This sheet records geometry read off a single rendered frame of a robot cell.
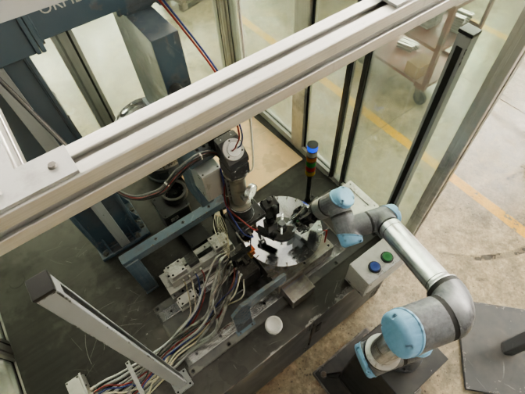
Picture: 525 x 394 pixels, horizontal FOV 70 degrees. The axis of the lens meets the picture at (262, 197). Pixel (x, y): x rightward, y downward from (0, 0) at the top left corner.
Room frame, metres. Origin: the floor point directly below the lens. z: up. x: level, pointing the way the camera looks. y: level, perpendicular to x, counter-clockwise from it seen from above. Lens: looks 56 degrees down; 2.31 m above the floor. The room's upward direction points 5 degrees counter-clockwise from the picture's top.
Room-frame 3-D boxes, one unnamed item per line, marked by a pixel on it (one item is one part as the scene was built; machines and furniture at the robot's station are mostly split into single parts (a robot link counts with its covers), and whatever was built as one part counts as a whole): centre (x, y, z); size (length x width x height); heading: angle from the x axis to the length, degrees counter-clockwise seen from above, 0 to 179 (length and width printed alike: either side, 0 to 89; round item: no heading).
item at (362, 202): (0.88, -0.38, 0.82); 0.18 x 0.18 x 0.15; 32
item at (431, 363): (0.29, -0.49, 0.37); 0.40 x 0.40 x 0.75; 32
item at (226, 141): (0.79, 0.15, 1.45); 0.35 x 0.07 x 0.28; 32
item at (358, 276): (0.63, -0.47, 0.82); 0.28 x 0.11 x 0.15; 122
